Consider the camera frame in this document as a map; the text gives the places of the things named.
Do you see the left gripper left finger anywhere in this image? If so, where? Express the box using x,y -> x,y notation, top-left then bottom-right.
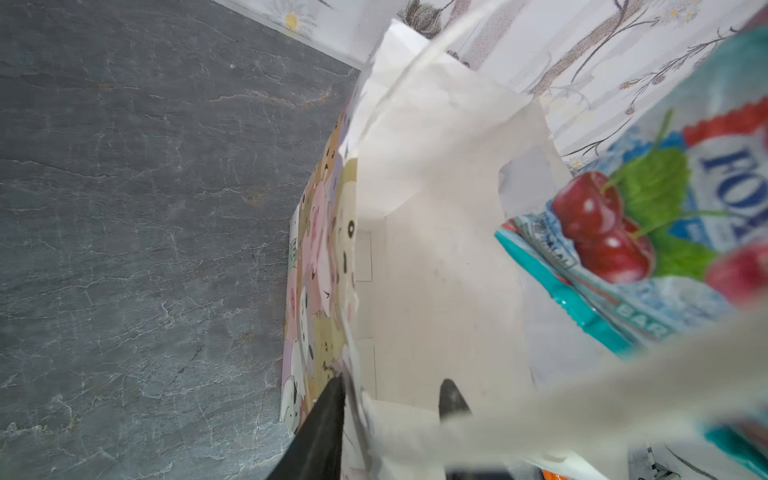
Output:
267,377 -> 346,480

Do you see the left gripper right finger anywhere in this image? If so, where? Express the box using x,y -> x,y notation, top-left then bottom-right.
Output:
438,379 -> 513,480

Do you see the white paper gift bag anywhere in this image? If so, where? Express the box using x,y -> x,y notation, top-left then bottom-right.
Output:
280,1 -> 767,479

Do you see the teal Fox's fruits candy bag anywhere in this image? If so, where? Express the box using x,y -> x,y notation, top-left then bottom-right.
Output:
494,23 -> 768,480

